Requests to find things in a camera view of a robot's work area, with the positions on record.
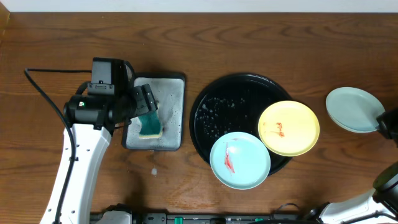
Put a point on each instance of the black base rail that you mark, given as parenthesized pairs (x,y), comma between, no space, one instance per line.
(163,217)

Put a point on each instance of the green yellow sponge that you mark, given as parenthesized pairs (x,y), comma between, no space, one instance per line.
(151,127)

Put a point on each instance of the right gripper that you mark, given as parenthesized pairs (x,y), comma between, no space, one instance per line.
(387,119)

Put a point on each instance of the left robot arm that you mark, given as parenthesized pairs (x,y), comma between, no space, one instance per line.
(91,116)

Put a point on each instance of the black round serving tray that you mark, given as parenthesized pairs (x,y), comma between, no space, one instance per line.
(233,103)

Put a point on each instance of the light blue plate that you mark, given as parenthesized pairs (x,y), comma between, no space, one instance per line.
(354,109)
(240,160)

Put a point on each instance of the rectangular metal soap tray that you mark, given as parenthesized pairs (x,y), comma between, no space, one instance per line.
(169,92)

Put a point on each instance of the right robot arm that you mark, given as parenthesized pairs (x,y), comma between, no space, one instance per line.
(378,205)

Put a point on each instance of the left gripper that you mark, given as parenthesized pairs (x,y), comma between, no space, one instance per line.
(146,99)

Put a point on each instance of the yellow plate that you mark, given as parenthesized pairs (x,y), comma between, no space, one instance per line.
(288,128)

